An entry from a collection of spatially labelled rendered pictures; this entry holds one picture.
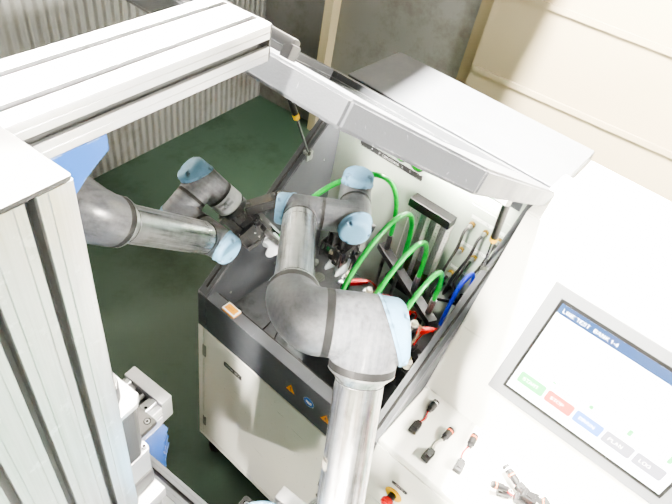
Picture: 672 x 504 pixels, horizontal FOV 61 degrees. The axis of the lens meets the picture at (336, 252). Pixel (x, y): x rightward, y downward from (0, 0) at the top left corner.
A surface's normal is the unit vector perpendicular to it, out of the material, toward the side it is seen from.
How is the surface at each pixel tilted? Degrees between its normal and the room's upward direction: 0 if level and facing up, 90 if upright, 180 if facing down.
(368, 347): 57
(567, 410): 76
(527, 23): 90
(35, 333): 90
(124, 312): 0
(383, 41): 90
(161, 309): 0
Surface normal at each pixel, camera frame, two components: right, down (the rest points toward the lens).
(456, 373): -0.58, 0.28
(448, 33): -0.56, 0.51
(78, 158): 0.81, 0.49
